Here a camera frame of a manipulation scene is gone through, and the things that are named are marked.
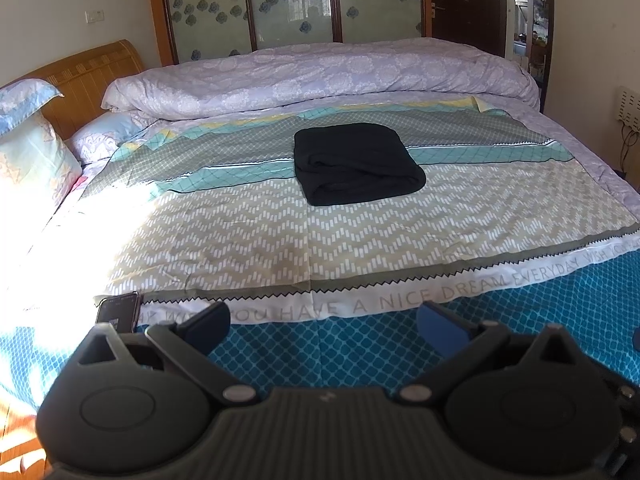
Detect black pants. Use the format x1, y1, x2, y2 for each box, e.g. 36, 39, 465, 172
294, 122, 426, 206

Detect black smartphone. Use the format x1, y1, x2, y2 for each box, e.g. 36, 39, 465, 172
96, 292, 142, 334

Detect patterned teal bed sheet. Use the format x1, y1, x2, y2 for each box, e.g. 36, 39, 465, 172
1, 93, 639, 408

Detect light blue pillow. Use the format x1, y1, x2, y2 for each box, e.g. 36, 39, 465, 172
65, 112, 145, 166

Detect floral pastel pillow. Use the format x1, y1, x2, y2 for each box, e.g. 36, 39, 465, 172
1, 78, 82, 271

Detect lilac rolled duvet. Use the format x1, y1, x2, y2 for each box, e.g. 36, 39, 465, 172
101, 38, 539, 122

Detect wooden bed headboard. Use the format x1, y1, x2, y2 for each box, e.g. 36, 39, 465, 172
13, 39, 144, 141

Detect frosted floral wardrobe doors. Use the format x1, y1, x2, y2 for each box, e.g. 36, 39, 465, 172
151, 0, 428, 65

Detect dark wooden door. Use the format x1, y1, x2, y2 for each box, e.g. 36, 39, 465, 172
431, 0, 506, 56

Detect white wall router panel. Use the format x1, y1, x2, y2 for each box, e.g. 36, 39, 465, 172
615, 86, 640, 132

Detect white wall socket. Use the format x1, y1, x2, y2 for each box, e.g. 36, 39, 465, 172
85, 10, 105, 24

